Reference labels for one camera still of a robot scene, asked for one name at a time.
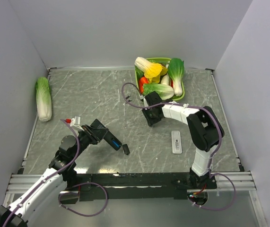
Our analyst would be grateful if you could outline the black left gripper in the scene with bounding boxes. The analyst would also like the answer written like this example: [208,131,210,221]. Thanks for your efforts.
[71,124,108,160]

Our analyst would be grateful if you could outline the black remote control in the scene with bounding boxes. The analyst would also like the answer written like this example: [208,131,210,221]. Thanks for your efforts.
[103,129,122,151]

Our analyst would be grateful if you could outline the black battery cover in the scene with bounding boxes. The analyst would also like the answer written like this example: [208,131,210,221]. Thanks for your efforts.
[122,144,130,155]

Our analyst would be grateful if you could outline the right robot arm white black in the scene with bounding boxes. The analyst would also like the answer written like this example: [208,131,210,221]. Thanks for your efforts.
[142,92,225,188]

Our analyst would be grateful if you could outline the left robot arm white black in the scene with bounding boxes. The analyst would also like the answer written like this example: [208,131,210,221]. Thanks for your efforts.
[0,117,109,227]

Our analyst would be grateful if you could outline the white remote control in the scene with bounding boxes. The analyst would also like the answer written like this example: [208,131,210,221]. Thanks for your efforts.
[171,131,182,155]

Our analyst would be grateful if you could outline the green lettuce head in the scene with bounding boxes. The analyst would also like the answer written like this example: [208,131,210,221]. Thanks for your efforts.
[143,83,174,100]

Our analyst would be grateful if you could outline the red pepper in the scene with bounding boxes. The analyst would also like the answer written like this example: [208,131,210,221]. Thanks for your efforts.
[139,77,149,94]

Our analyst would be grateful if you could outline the white radish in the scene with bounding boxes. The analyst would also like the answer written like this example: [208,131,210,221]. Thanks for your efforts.
[160,74,171,86]

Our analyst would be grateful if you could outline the yellow leaf cabbage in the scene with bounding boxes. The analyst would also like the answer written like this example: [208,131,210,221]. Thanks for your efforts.
[134,57,168,83]

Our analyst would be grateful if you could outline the green bok choy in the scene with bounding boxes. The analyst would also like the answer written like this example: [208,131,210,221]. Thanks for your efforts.
[168,58,184,96]

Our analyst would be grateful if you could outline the green plastic basket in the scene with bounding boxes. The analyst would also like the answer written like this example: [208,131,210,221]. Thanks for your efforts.
[134,57,185,100]

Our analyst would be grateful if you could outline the napa cabbage on table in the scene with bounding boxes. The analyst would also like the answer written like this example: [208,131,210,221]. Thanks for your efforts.
[35,77,52,122]

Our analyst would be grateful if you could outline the black base bar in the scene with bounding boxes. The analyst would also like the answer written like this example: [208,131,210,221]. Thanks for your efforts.
[67,172,217,201]

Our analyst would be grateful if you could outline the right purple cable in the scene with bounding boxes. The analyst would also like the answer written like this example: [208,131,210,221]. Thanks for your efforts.
[122,82,236,211]

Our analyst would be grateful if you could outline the purple cable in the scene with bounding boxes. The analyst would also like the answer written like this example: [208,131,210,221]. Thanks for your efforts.
[122,82,236,211]
[1,119,109,227]

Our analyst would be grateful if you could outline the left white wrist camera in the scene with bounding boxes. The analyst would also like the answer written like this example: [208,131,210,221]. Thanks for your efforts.
[65,116,84,131]

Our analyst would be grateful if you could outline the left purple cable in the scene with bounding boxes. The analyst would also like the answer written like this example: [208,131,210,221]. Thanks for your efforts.
[1,119,109,227]

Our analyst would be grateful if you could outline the aluminium frame rail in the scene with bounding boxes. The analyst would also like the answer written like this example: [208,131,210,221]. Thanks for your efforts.
[6,172,256,194]

